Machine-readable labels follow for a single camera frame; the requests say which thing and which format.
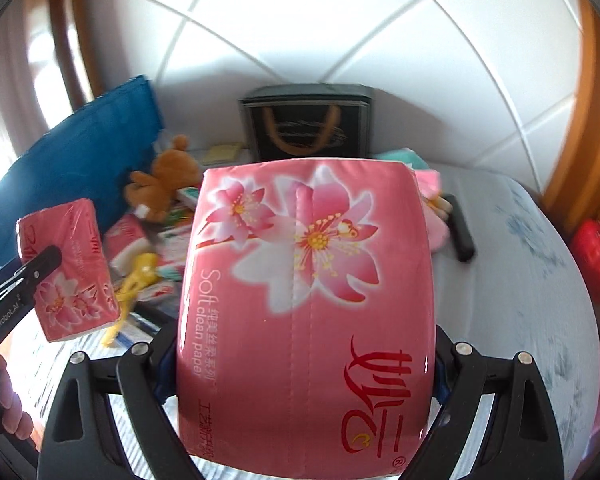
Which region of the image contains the black gift bag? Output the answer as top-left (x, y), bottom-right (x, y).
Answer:
top-left (240, 84), bottom-right (374, 162)

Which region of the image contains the brown teddy bear plush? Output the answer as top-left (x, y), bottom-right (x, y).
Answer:
top-left (123, 134), bottom-right (202, 223)

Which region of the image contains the large pink tissue pack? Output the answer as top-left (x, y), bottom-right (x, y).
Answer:
top-left (176, 158), bottom-right (434, 479)

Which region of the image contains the person's left hand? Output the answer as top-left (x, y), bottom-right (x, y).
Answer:
top-left (0, 355), bottom-right (33, 440)

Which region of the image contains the blue plastic storage crate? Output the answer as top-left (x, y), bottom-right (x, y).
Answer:
top-left (0, 76), bottom-right (164, 266)

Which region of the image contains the white blue patterned tablecloth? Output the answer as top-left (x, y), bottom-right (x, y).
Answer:
top-left (24, 148), bottom-right (600, 480)

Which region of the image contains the black remote control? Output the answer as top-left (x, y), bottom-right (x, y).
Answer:
top-left (443, 194), bottom-right (476, 263)

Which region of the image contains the yellow plastic clip tool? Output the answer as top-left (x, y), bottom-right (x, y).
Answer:
top-left (102, 252), bottom-right (160, 348)

